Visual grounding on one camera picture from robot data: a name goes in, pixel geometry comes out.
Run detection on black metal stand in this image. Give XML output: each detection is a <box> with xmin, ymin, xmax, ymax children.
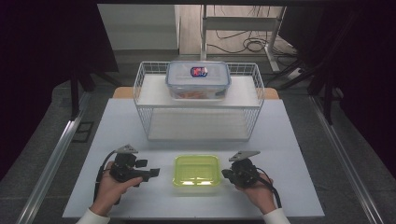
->
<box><xmin>69</xmin><ymin>66</ymin><xmax>122</xmax><ymax>120</ymax></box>
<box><xmin>264</xmin><ymin>12</ymin><xmax>359</xmax><ymax>125</ymax></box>

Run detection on white power strip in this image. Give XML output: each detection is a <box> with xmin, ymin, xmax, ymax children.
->
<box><xmin>286</xmin><ymin>66</ymin><xmax>303</xmax><ymax>80</ymax></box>

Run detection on wooden table under white top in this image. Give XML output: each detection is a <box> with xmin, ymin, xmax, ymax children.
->
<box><xmin>112</xmin><ymin>87</ymin><xmax>279</xmax><ymax>101</ymax></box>

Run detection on white cabinet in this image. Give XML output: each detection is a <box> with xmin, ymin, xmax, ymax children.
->
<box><xmin>97</xmin><ymin>3</ymin><xmax>181</xmax><ymax>52</ymax></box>

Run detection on white metal desk frame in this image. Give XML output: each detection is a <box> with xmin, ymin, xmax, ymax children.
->
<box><xmin>199</xmin><ymin>4</ymin><xmax>288</xmax><ymax>73</ymax></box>

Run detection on black cables on floor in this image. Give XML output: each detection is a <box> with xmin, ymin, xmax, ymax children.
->
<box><xmin>206</xmin><ymin>4</ymin><xmax>300</xmax><ymax>59</ymax></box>

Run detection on white wire shelf rack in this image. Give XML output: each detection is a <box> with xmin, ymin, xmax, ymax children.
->
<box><xmin>133</xmin><ymin>61</ymin><xmax>265</xmax><ymax>143</ymax></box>

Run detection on aluminium rail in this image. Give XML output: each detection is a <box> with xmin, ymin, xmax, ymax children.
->
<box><xmin>309</xmin><ymin>94</ymin><xmax>386</xmax><ymax>224</ymax></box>
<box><xmin>17</xmin><ymin>92</ymin><xmax>92</xmax><ymax>224</ymax></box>

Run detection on left hand-held gripper black cable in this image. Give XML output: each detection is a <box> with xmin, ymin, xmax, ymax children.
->
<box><xmin>92</xmin><ymin>149</ymin><xmax>120</xmax><ymax>204</ymax></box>

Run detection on right hand-held gripper black cable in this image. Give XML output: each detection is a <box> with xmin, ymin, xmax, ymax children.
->
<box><xmin>256</xmin><ymin>167</ymin><xmax>283</xmax><ymax>209</ymax></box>

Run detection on black floor bracket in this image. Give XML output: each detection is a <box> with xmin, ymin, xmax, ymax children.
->
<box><xmin>73</xmin><ymin>120</ymin><xmax>94</xmax><ymax>144</ymax></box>

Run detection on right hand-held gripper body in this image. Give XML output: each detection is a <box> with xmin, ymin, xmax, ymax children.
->
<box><xmin>228</xmin><ymin>150</ymin><xmax>261</xmax><ymax>189</ymax></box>

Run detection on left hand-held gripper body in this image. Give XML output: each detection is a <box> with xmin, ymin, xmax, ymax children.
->
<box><xmin>108</xmin><ymin>144</ymin><xmax>145</xmax><ymax>188</ymax></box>

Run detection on person's left hand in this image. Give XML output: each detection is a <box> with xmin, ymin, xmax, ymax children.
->
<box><xmin>90</xmin><ymin>161</ymin><xmax>143</xmax><ymax>217</ymax></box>

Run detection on person's right hand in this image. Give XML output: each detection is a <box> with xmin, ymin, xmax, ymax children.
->
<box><xmin>234</xmin><ymin>172</ymin><xmax>278</xmax><ymax>216</ymax></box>

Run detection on yellow-green plastic tray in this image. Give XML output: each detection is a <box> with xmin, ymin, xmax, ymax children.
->
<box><xmin>172</xmin><ymin>154</ymin><xmax>222</xmax><ymax>189</ymax></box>

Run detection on clear lidded food container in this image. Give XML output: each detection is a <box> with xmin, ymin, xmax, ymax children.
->
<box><xmin>165</xmin><ymin>60</ymin><xmax>232</xmax><ymax>101</ymax></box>

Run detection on hand-held gripper black cable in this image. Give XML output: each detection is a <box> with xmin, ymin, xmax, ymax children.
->
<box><xmin>92</xmin><ymin>149</ymin><xmax>120</xmax><ymax>204</ymax></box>
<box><xmin>256</xmin><ymin>167</ymin><xmax>283</xmax><ymax>209</ymax></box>

